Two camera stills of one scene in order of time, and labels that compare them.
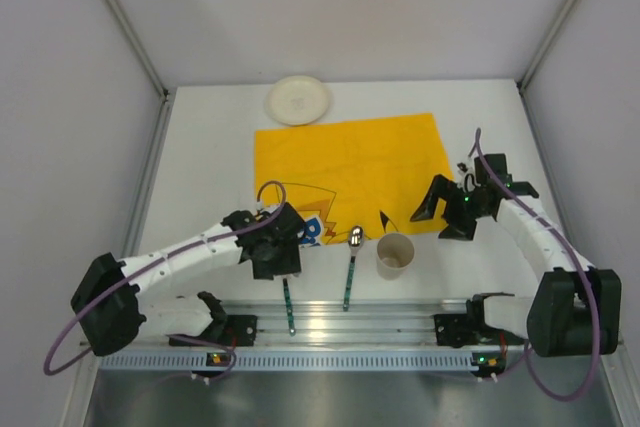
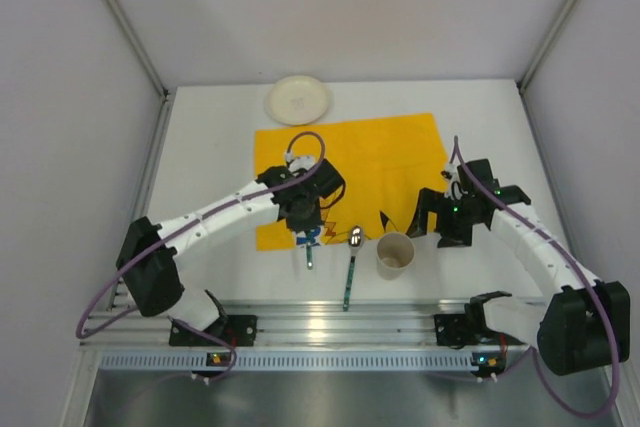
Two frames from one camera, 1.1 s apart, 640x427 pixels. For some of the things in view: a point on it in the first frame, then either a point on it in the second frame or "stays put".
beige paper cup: x=395 y=252 stays put
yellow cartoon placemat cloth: x=366 y=173 stays put
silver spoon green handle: x=355 y=239 stays put
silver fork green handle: x=291 y=322 -> x=309 y=252
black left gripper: x=277 y=265 -> x=304 y=220
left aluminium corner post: x=120 y=14 stays put
